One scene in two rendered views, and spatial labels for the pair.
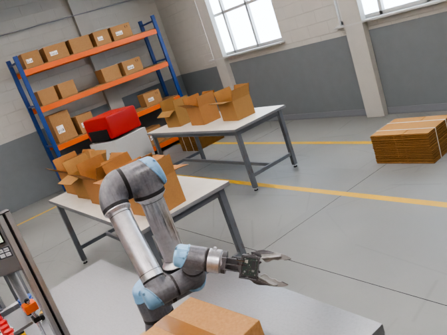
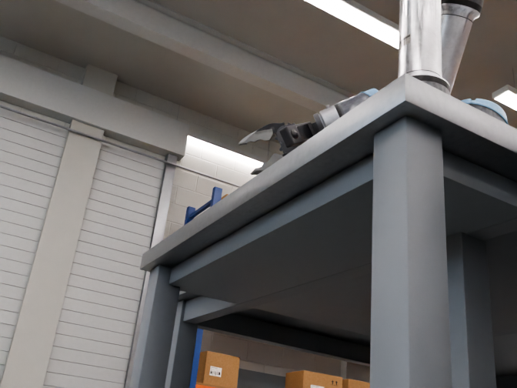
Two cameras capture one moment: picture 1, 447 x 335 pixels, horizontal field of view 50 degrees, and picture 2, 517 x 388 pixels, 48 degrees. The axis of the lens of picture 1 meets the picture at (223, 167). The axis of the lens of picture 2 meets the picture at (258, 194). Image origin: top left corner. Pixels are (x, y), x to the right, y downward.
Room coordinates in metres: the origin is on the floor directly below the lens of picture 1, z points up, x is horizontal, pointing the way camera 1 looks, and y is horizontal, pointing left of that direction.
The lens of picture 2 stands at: (2.61, 0.05, 0.39)
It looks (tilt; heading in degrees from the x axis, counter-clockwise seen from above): 25 degrees up; 184
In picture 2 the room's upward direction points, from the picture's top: 6 degrees clockwise
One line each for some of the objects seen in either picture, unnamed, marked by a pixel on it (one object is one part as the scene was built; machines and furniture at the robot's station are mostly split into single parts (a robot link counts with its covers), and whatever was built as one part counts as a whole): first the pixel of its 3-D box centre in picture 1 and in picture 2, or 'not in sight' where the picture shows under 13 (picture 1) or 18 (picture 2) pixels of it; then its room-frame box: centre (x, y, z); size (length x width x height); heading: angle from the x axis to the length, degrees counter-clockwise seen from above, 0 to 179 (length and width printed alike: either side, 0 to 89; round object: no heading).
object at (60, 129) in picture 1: (109, 101); not in sight; (9.24, 1.63, 1.26); 2.77 x 0.60 x 2.51; 122
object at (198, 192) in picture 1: (140, 230); not in sight; (4.15, 0.91, 0.39); 2.20 x 0.80 x 0.78; 32
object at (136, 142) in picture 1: (122, 150); not in sight; (7.33, 1.39, 0.61); 0.70 x 0.60 x 1.22; 43
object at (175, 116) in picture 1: (177, 111); not in sight; (6.80, 0.35, 0.97); 0.52 x 0.36 x 0.37; 125
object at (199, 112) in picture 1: (199, 109); not in sight; (6.27, 0.04, 0.97); 0.43 x 0.39 x 0.37; 119
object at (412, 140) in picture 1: (412, 139); not in sight; (4.70, -1.96, 0.16); 0.64 x 0.53 x 0.31; 36
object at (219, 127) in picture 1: (217, 147); not in sight; (6.31, -0.01, 0.39); 2.20 x 0.80 x 0.78; 32
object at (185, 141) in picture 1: (200, 135); not in sight; (8.65, 0.20, 0.18); 0.64 x 0.52 x 0.37; 125
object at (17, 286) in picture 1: (19, 290); not in sight; (1.69, 0.88, 1.18); 0.04 x 0.04 x 0.21
